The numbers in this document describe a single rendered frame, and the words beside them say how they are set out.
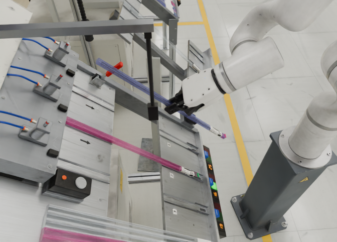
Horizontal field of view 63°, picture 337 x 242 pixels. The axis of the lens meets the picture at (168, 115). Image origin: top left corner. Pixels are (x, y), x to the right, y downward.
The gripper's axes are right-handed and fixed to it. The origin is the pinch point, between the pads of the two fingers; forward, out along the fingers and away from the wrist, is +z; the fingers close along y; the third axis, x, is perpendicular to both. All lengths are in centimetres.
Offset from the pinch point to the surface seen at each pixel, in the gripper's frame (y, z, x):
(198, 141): -3.6, 6.5, 26.4
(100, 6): -119, 50, 6
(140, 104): -7.9, 12.6, 0.4
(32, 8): -123, 87, -19
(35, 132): 23.1, 8.6, -32.5
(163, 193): 20.9, 10.8, 8.0
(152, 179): -10, 46, 49
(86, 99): 1.6, 15.1, -18.8
